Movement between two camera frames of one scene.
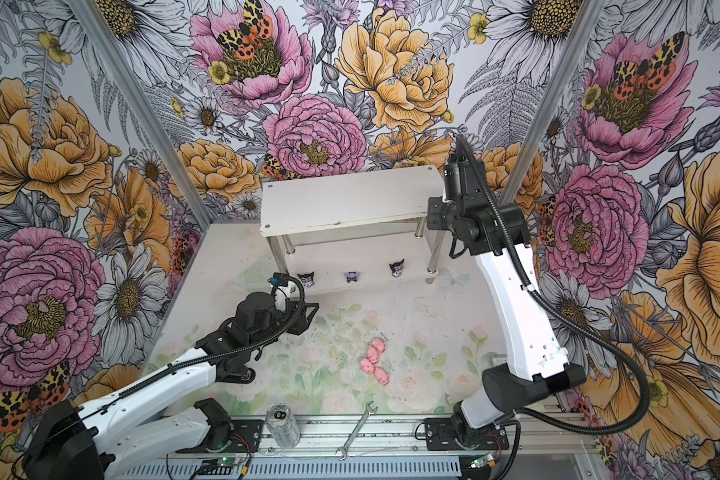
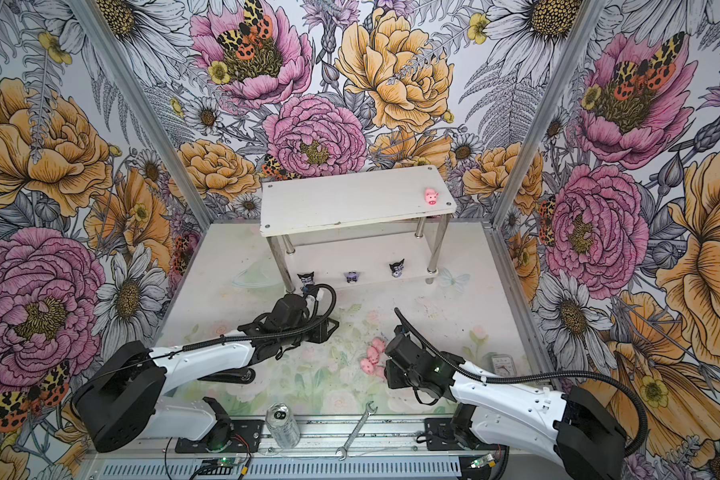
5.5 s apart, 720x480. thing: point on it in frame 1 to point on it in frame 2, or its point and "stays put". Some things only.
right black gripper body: (441, 214) to (397, 379)
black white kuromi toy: (307, 279) stays put
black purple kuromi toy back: (396, 268) stays put
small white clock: (499, 359) stays put
